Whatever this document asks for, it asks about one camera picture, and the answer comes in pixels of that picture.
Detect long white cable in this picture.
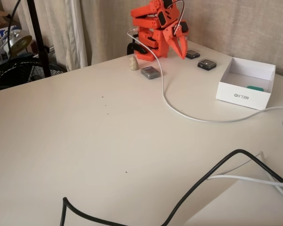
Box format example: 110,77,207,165
126,28,283,123

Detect brown cardboard box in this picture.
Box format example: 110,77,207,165
0,8,21,29

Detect white cardboard box bin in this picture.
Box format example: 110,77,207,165
215,56,276,111

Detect black table clamp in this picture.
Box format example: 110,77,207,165
127,41,148,56

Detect white flat box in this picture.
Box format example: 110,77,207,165
183,150,283,226

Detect black case clear lid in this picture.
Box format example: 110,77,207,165
197,57,217,71
185,48,201,59

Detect beige cone figurine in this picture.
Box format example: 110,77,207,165
129,56,139,71

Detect silver desk lamp head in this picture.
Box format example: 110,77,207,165
3,29,33,57

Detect black lamp pole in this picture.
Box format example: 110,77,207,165
25,0,52,78

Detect black fan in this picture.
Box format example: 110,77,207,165
0,57,68,92

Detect black lamp cable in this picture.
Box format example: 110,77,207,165
6,0,22,56

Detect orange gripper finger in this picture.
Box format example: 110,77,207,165
179,35,188,58
167,38,186,60

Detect thin robot servo wire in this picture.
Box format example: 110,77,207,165
171,0,186,32

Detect grey plastic case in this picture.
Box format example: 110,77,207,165
141,66,161,81

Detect thick black cable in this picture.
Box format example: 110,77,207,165
60,149,283,226

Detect white curtain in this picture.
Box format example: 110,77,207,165
21,0,89,72

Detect orange gripper body black motor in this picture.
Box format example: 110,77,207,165
162,21,190,42

